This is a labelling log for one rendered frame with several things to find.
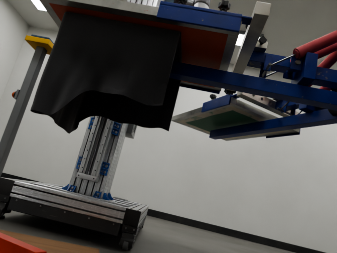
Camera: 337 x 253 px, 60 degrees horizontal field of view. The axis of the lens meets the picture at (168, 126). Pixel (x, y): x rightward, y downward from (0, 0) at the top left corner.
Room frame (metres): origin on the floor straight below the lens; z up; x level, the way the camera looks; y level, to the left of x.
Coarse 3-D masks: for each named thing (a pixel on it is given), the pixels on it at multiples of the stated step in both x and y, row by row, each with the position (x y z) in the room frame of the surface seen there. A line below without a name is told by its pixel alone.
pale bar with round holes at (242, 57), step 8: (256, 8) 0.85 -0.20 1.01; (264, 8) 0.85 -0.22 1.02; (256, 16) 0.86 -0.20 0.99; (264, 16) 0.85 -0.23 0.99; (256, 24) 0.90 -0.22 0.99; (264, 24) 0.89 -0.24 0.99; (248, 32) 0.96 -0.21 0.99; (256, 32) 0.95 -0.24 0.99; (248, 40) 1.01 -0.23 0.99; (256, 40) 1.00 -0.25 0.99; (240, 48) 1.13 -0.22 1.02; (248, 48) 1.06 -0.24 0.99; (240, 56) 1.14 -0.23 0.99; (248, 56) 1.13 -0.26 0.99; (240, 64) 1.21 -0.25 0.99; (240, 72) 1.29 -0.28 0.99
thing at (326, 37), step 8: (336, 32) 1.06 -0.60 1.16; (320, 40) 1.07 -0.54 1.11; (328, 40) 1.06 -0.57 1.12; (336, 40) 1.07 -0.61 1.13; (296, 48) 1.08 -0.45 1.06; (304, 48) 1.07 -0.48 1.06; (312, 48) 1.07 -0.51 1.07; (320, 48) 1.08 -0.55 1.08; (328, 48) 1.18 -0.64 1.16; (336, 48) 1.19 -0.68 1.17; (296, 56) 1.10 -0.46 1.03; (320, 56) 1.20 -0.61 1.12; (328, 56) 1.28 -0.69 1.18; (336, 56) 1.25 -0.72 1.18; (272, 64) 1.11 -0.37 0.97; (320, 64) 1.31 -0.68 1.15; (328, 64) 1.29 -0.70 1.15; (320, 88) 1.44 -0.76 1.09; (328, 88) 1.41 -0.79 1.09
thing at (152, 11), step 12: (48, 0) 1.00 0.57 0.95; (60, 0) 0.98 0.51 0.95; (72, 0) 0.97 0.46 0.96; (84, 0) 0.97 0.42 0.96; (96, 0) 0.96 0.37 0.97; (108, 0) 0.96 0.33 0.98; (48, 12) 1.09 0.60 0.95; (108, 12) 0.99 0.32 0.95; (120, 12) 0.97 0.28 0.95; (132, 12) 0.95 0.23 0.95; (144, 12) 0.94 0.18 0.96; (156, 12) 0.94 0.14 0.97; (60, 24) 1.17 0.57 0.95; (180, 24) 0.95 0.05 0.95; (228, 36) 0.96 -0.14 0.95; (228, 48) 1.04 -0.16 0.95; (228, 60) 1.13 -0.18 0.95; (192, 84) 1.48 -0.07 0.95
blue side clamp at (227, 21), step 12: (168, 12) 0.92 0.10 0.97; (180, 12) 0.92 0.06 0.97; (192, 12) 0.91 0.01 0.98; (204, 12) 0.91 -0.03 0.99; (216, 12) 0.90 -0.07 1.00; (228, 12) 0.90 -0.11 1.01; (192, 24) 0.92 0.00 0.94; (204, 24) 0.91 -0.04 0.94; (216, 24) 0.90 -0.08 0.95; (228, 24) 0.90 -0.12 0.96; (240, 24) 0.89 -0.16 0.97
